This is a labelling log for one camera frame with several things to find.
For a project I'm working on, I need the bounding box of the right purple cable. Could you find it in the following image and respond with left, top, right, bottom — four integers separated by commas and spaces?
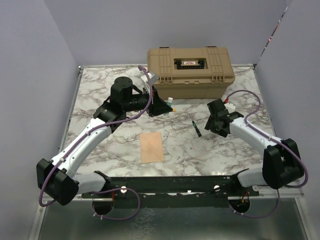
226, 89, 309, 220

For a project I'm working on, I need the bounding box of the right aluminium rail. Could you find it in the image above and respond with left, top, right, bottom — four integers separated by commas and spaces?
258, 186, 304, 198

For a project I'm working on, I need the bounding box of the white green glue stick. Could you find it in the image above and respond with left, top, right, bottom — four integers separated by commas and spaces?
167, 97, 173, 107

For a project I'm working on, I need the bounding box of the tan plastic toolbox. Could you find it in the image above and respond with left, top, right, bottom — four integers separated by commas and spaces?
147, 46, 236, 100

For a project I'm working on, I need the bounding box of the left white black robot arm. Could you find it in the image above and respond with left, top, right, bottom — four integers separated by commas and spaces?
36, 73, 173, 207

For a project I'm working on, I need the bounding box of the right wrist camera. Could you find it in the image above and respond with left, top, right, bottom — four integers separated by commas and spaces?
223, 97, 236, 113

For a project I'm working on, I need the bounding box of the peach paper envelope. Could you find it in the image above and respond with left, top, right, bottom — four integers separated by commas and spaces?
139, 132, 165, 164

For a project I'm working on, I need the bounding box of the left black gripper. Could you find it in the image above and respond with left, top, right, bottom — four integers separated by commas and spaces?
123, 85, 173, 117

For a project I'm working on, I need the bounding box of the black green marker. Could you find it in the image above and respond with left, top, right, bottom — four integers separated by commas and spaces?
192, 120, 202, 137

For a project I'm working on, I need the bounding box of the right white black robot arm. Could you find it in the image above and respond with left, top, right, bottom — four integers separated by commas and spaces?
205, 99, 305, 196

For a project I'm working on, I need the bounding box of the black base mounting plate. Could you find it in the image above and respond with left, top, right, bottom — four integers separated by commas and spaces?
82, 174, 259, 208

